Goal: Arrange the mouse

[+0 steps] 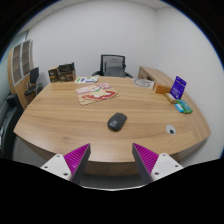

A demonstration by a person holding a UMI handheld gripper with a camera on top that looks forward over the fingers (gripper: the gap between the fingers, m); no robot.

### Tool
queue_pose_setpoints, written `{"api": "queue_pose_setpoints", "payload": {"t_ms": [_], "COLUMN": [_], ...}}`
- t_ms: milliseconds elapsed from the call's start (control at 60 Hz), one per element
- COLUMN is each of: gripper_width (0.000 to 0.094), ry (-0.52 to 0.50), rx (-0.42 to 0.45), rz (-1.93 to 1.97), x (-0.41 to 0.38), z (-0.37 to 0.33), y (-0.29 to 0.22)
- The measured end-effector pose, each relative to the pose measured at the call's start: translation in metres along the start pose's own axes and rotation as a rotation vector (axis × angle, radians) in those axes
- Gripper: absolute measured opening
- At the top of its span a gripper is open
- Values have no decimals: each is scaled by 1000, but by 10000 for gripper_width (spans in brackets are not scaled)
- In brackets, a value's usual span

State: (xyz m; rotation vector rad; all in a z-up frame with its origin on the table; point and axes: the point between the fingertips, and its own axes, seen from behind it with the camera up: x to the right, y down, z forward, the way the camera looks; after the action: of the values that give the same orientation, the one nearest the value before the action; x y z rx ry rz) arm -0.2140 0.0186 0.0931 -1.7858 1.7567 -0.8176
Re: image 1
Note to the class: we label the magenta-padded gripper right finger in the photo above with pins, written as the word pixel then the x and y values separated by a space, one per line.
pixel 147 159

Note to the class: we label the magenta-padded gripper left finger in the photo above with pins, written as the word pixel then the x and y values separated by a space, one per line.
pixel 76 159

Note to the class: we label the black computer mouse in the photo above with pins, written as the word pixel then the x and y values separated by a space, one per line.
pixel 117 121

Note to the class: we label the cartoon print mouse pad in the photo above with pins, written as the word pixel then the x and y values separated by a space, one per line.
pixel 96 94

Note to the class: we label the blue small box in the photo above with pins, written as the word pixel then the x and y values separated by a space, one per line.
pixel 179 107

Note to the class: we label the green flat box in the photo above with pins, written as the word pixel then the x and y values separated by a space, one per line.
pixel 186 107

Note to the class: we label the tan small box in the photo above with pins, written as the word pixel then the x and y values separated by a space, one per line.
pixel 170 97

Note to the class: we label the orange box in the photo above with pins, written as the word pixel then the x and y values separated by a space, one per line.
pixel 161 88

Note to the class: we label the round grey patterned pad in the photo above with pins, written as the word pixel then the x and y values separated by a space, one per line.
pixel 143 83

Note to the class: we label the large black office chair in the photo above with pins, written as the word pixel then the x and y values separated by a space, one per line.
pixel 8 123

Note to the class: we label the purple standing card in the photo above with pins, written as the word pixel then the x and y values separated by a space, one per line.
pixel 178 87

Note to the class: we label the white green leaflet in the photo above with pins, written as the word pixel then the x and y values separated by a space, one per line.
pixel 86 79

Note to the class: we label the wooden side desk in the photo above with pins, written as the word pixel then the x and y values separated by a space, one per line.
pixel 154 74

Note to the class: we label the small brown cardboard box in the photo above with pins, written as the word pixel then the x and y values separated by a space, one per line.
pixel 53 75

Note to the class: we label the large dark cardboard box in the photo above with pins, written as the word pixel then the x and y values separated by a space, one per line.
pixel 66 72

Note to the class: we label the small black office chair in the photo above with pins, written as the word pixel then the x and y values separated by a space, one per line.
pixel 34 76

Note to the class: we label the grey mesh office chair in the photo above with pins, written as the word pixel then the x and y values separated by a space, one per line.
pixel 113 66

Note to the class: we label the wooden shelf unit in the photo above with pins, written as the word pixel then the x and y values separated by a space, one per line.
pixel 19 66

